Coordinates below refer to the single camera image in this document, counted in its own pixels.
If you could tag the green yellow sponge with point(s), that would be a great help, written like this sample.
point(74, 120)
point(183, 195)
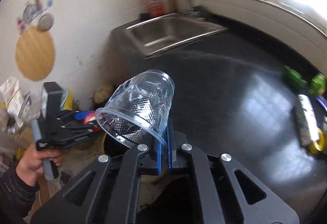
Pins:
point(306, 120)

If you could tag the round wooden cutting board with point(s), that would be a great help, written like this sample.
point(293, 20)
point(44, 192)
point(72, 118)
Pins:
point(35, 54)

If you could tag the black sleeve left forearm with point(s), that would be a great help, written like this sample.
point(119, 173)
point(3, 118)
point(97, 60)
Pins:
point(17, 197)

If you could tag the green crumpled wrapper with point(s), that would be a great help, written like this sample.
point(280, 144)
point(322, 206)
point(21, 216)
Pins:
point(294, 79)

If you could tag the red dish soap bottle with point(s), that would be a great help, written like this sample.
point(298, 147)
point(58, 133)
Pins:
point(155, 8)

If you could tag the green snack bag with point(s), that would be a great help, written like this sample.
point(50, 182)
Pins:
point(318, 85)

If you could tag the clear plastic cup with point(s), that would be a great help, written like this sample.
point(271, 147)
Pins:
point(139, 107)

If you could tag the stainless steel sink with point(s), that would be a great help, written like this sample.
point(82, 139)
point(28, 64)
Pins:
point(157, 35)

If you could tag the yellow-rimmed trash bin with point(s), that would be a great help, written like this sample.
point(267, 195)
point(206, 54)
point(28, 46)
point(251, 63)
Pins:
point(112, 148)

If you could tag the person's left hand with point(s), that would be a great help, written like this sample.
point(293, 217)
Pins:
point(30, 168)

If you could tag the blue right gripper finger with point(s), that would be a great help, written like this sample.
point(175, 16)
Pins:
point(158, 157)
point(87, 117)
point(176, 159)

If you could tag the dark green scrub cloth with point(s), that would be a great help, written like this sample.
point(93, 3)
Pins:
point(202, 11)

